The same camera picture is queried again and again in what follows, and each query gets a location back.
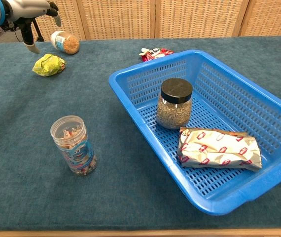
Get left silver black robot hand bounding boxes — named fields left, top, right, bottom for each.
left=6, top=0, right=62, bottom=54

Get yellow-green bag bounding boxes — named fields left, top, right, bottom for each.
left=32, top=53, right=67, bottom=77

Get transparent seed jar black lid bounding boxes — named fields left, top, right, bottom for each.
left=156, top=78, right=194, bottom=130

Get silver red snack bag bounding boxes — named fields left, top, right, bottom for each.
left=176, top=127, right=262, bottom=173

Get white-lid jar brown contents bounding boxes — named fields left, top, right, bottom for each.
left=50, top=30, right=80, bottom=55

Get clear cartoon-label snack jar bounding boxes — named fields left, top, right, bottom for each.
left=50, top=115, right=98, bottom=176

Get black tripod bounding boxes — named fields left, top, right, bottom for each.
left=32, top=18, right=45, bottom=42

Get teal blue table mat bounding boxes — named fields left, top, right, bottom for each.
left=0, top=36, right=281, bottom=232

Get red spouted drink pouch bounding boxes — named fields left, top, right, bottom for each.
left=138, top=46, right=175, bottom=62

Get woven wooden folding screen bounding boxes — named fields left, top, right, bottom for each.
left=32, top=0, right=281, bottom=41

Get blue perforated plastic basket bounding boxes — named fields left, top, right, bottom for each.
left=108, top=49, right=281, bottom=216

